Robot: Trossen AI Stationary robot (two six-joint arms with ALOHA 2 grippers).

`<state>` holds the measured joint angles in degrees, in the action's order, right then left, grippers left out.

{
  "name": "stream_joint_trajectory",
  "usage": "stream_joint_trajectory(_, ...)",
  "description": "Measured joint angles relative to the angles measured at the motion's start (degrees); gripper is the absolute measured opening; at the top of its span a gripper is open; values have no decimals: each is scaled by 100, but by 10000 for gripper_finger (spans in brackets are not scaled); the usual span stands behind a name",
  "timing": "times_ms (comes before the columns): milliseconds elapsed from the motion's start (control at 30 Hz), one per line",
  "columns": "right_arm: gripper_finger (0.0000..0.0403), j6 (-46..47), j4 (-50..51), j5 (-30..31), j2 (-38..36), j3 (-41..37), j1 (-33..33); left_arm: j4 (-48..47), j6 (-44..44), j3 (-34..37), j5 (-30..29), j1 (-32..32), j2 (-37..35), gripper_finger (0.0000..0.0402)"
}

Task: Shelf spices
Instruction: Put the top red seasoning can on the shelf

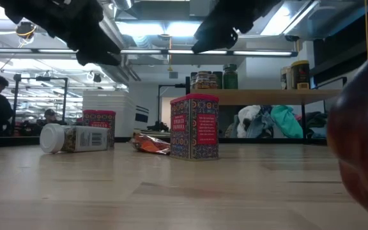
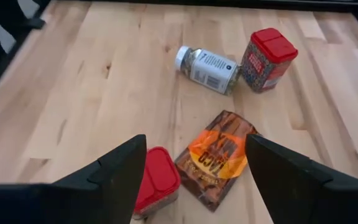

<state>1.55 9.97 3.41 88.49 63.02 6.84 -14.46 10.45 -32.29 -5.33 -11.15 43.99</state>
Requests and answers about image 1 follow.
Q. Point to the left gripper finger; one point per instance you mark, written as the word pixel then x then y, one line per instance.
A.
pixel 94 59
pixel 104 41

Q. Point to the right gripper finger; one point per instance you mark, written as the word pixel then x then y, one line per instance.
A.
pixel 217 36

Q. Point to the smoked paprika tin red lid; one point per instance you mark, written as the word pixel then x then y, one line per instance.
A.
pixel 194 127
pixel 99 118

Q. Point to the white-lidded seasoning jar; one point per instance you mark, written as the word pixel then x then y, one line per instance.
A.
pixel 75 139

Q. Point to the orange taco seasoning packet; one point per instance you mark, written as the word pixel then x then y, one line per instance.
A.
pixel 150 144

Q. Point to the black background robot arm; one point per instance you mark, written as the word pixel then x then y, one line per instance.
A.
pixel 158 126

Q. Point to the long ceiling light strip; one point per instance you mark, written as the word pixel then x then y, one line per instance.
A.
pixel 260 53

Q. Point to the black white striped panel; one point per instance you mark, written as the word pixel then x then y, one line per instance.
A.
pixel 142 114

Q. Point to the dark jar yellow lid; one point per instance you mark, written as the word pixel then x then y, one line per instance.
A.
pixel 300 75

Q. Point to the white cloth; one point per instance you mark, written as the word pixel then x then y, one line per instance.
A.
pixel 248 116

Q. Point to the stack of papers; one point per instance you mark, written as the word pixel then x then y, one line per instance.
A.
pixel 158 132

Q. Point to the blue denim garment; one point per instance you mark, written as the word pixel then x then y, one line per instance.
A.
pixel 264 123

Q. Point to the teal cloth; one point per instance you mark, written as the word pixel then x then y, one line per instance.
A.
pixel 286 123

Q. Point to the dark green garment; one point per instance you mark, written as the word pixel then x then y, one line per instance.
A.
pixel 315 123

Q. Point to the dark red apple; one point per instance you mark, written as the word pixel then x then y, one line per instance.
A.
pixel 363 143

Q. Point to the black background frame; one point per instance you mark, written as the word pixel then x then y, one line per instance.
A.
pixel 40 78
pixel 171 85

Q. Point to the black aluminium rig frame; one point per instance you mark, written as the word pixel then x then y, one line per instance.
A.
pixel 11 142

